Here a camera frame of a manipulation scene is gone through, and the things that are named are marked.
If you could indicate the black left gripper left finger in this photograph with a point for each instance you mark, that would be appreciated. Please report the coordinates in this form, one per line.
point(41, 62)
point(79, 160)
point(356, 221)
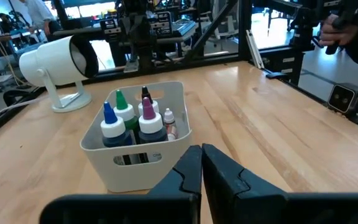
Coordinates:
point(185, 177)

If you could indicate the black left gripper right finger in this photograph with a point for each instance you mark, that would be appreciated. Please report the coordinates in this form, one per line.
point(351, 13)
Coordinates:
point(235, 193)

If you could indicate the small Red Sunset coloring bottle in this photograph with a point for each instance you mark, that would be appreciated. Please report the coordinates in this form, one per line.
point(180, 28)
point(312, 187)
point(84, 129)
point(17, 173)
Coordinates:
point(172, 135)

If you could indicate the large purple-tipped coloring bottle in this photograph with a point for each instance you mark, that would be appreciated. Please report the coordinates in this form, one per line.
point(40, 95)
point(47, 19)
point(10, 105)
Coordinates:
point(151, 124)

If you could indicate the small white-capped food coloring bottle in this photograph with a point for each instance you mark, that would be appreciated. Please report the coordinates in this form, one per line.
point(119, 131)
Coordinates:
point(168, 115)

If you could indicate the large blue-tipped coloring bottle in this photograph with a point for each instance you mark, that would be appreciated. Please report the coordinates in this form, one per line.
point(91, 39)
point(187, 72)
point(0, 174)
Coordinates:
point(112, 127)

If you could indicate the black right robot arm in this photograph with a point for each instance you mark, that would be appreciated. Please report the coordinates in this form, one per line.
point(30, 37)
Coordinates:
point(138, 31)

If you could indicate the white plastic bin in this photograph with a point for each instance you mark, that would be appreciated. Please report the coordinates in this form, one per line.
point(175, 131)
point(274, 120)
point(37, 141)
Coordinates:
point(135, 177)

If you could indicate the white aluminium bar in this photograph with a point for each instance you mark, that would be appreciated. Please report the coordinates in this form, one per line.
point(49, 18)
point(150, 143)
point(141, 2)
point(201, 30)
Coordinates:
point(255, 49)

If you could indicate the black backlit keyboard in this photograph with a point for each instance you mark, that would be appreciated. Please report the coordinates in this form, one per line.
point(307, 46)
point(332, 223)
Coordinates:
point(182, 28)

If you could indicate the white office chair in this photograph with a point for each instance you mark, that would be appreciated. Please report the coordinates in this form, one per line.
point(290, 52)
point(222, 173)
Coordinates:
point(230, 23)

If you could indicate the person's hand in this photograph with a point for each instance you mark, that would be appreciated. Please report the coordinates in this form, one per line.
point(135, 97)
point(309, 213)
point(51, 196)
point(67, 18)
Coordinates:
point(332, 32)

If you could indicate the person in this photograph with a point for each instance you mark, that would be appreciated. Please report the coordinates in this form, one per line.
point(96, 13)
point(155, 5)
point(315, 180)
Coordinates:
point(40, 12)

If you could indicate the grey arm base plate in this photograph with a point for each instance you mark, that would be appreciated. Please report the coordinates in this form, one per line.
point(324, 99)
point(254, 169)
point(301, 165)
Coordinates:
point(131, 66)

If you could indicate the small black stereo camera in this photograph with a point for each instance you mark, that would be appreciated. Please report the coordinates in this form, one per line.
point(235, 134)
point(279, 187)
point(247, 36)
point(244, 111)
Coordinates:
point(340, 98)

